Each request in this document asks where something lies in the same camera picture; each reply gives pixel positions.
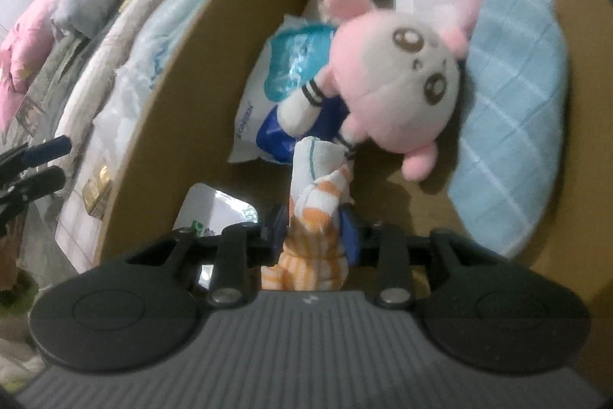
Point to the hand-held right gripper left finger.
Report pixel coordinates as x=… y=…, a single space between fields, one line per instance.
x=280 y=227

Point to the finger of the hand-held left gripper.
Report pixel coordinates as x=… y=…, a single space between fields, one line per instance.
x=38 y=184
x=48 y=149

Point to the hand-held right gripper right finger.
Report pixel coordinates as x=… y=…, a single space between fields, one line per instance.
x=349 y=236

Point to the orange striped white cloth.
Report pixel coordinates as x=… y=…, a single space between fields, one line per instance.
x=311 y=246

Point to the brown cardboard box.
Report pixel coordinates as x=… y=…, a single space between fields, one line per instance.
x=191 y=102

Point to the pink plush toy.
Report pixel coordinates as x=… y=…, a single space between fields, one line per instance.
x=397 y=78

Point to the light blue checked towel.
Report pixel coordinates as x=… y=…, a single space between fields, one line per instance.
x=512 y=102

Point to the patterned bed sheet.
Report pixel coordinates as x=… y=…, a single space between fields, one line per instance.
x=76 y=222

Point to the gold foil packet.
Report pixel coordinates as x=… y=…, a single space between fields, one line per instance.
x=97 y=191

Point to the white plastic bag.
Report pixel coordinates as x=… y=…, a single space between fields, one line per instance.
x=124 y=112

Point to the blue white plastic packet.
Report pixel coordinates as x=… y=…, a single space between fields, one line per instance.
x=268 y=102

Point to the light blue plastic package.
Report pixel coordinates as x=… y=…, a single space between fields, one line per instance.
x=167 y=25

